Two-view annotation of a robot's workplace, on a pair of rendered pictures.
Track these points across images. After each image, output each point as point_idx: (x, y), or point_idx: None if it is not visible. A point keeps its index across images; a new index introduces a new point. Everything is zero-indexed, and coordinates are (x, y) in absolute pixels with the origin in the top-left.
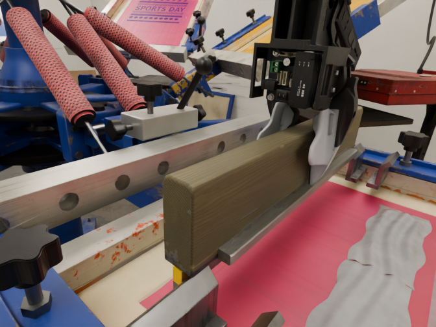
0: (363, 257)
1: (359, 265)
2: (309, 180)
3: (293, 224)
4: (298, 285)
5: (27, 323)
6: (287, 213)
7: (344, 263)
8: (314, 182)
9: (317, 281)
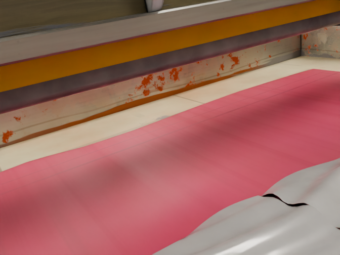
0: (302, 190)
1: (275, 207)
2: (145, 1)
3: (195, 138)
4: (78, 242)
5: None
6: (7, 50)
7: (243, 203)
8: (151, 3)
9: (133, 237)
